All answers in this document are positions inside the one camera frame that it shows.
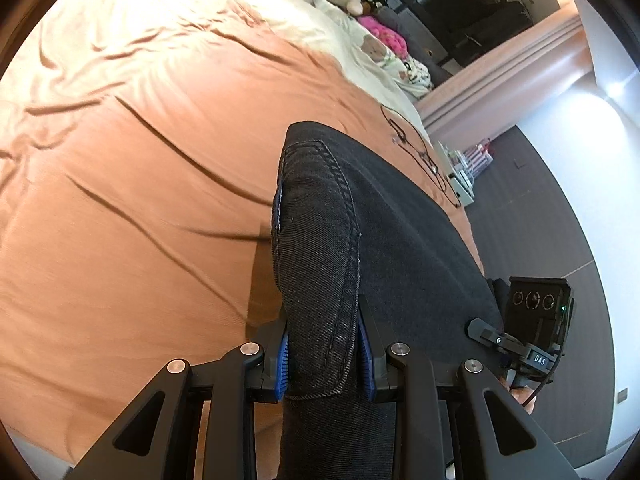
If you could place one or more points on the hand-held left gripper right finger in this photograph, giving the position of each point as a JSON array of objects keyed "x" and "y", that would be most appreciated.
[{"x": 367, "y": 365}]

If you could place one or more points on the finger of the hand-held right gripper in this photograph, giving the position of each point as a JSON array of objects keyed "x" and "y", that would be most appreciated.
[{"x": 487, "y": 332}]

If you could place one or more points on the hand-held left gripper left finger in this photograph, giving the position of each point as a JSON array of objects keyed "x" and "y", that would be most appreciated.
[{"x": 282, "y": 360}]

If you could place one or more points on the black pants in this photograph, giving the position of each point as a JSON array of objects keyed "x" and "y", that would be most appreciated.
[{"x": 400, "y": 240}]

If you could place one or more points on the person's right hand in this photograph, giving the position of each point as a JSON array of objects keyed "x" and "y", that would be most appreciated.
[{"x": 522, "y": 397}]

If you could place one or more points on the clear plastic box with items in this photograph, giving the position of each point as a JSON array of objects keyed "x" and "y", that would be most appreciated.
[{"x": 462, "y": 192}]

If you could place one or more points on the orange blanket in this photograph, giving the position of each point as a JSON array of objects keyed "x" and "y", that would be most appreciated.
[{"x": 125, "y": 210}]

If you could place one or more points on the pink curtain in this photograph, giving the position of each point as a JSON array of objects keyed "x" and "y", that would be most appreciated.
[{"x": 500, "y": 70}]

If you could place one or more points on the black spotted white cloth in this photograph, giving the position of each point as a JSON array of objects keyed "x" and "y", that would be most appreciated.
[{"x": 415, "y": 77}]

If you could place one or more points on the grey cushion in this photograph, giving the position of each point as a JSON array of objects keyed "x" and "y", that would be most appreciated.
[{"x": 420, "y": 40}]

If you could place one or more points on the dark framed window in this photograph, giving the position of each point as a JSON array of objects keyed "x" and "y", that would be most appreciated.
[{"x": 475, "y": 10}]

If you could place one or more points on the bear print quilt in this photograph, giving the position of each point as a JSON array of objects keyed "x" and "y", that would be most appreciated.
[{"x": 372, "y": 47}]

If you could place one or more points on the pink plush toy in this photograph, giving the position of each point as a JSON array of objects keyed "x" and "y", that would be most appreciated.
[{"x": 387, "y": 35}]

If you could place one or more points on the black plush toy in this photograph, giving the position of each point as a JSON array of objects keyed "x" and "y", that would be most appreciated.
[{"x": 375, "y": 0}]

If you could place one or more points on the cream bed sheet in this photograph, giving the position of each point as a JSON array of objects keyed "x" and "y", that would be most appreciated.
[{"x": 175, "y": 20}]

